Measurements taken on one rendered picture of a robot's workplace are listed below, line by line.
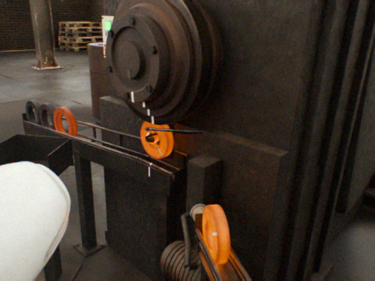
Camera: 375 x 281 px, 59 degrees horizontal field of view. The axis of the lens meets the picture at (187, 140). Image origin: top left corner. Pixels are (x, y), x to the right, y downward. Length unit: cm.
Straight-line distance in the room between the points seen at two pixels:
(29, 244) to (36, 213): 3
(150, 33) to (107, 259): 131
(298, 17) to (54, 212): 84
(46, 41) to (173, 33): 722
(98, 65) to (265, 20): 318
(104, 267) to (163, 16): 133
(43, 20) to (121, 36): 703
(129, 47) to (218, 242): 65
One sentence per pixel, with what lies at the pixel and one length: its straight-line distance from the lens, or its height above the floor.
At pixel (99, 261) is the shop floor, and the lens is 196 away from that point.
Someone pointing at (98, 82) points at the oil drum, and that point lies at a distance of 413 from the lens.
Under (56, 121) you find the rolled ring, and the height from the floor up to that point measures 70.
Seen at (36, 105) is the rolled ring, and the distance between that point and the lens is 214.
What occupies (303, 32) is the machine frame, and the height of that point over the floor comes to 123.
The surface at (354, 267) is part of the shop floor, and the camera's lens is 215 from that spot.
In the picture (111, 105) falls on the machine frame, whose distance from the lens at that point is 159.
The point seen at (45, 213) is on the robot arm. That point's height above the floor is 108.
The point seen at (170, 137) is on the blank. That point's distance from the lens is 122.
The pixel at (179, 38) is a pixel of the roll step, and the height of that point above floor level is 119.
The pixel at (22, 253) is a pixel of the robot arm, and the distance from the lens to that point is 34.
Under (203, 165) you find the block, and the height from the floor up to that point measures 80.
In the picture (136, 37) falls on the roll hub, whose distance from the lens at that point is 111.
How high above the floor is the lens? 126
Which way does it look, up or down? 21 degrees down
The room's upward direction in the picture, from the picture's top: 2 degrees clockwise
